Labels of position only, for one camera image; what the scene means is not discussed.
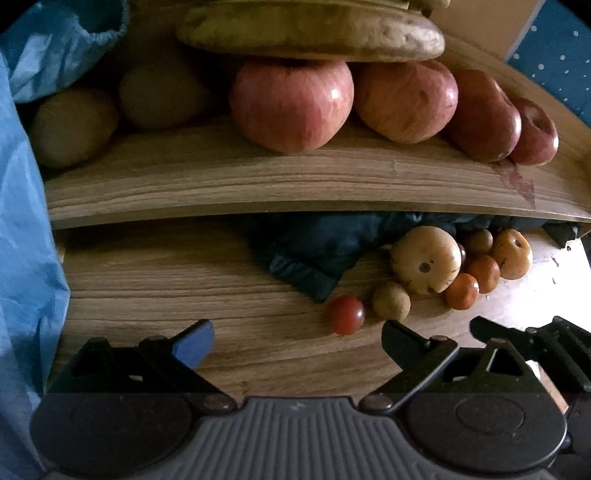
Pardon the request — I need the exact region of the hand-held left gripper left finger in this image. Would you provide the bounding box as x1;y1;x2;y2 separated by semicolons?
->
46;318;238;414

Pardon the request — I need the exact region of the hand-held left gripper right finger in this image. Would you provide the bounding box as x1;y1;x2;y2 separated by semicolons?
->
359;318;548;415

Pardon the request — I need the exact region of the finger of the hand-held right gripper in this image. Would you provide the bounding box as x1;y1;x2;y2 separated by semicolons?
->
551;315;591;344
469;316;591;394

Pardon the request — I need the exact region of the small orange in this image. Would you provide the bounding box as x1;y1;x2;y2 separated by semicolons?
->
444;272;480;310
464;255;501;294

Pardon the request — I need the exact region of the yellow orange round fruit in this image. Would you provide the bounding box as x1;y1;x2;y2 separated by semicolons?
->
489;229;534;281

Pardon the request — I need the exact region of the pale striped pepino melon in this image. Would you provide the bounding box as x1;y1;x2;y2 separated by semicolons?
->
390;225;462;296

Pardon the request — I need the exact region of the yellow oval fruit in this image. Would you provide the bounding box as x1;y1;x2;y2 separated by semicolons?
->
462;229;494;257

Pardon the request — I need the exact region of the small brown round fruit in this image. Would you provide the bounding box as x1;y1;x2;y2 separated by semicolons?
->
372;281;411;322

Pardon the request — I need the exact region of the dark blue cloth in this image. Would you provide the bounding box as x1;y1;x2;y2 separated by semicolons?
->
240;211;583;303

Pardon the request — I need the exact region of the wooden shelf board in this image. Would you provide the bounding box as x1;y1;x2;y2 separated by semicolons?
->
44;34;591;232

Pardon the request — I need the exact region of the light blue plastic sheet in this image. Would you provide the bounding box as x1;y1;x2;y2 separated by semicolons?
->
0;51;71;480

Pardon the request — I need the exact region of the red apple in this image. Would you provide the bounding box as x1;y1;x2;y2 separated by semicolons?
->
443;69;522;163
229;59;355;155
353;60;459;145
508;97;559;166

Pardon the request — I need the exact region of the brown kiwi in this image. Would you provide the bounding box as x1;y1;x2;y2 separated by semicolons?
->
117;60;208;130
30;88;120;169

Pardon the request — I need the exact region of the blue white-dotted cloth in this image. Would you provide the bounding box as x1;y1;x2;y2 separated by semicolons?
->
505;0;591;116

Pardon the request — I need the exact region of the banana bunch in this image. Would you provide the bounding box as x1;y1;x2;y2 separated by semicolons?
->
175;0;451;63

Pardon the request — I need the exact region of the crumpled blue plastic bag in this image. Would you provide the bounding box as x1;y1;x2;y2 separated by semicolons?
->
0;0;131;103

